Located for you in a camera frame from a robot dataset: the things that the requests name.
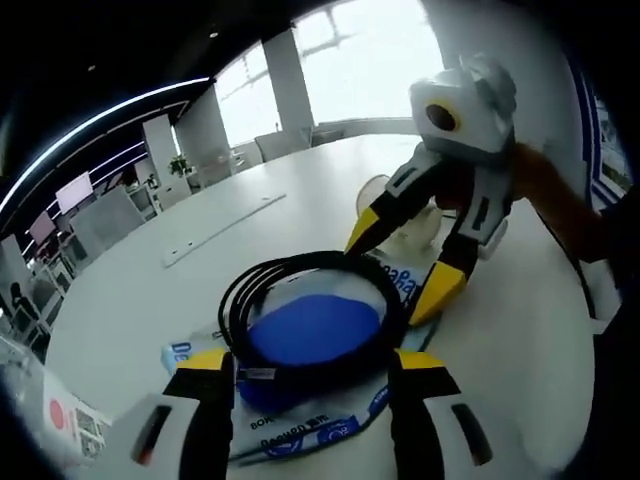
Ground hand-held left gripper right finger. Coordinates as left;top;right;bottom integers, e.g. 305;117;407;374
388;349;507;480

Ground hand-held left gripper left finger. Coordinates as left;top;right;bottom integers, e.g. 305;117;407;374
106;349;237;480

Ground white paper cup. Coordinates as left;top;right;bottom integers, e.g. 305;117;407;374
355;173;447;255

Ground clear water bottle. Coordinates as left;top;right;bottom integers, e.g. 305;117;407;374
0;338;115;467

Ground blue wet wipes pack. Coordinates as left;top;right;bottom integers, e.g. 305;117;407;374
160;253;437;460

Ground large window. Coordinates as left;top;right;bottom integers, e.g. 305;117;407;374
213;0;447;147

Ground white table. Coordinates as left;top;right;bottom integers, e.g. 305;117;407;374
43;133;601;480

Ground green potted plant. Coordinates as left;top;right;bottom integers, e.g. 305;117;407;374
166;155;194;178

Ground white mesh office chair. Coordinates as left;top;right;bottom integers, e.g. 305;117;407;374
68;191;140;252

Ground long curved ceiling light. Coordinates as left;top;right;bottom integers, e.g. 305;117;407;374
0;76;217;217

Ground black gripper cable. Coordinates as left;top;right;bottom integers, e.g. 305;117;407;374
528;198;602;322

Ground blue white wall poster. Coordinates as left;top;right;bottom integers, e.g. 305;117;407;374
573;63;637;207

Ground white table cable cover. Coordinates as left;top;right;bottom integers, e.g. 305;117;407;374
163;193;288;269

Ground small pink wall screen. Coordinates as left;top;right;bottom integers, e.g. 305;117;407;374
29;211;54;242

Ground large pink wall screen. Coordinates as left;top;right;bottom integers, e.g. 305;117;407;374
55;171;94;212

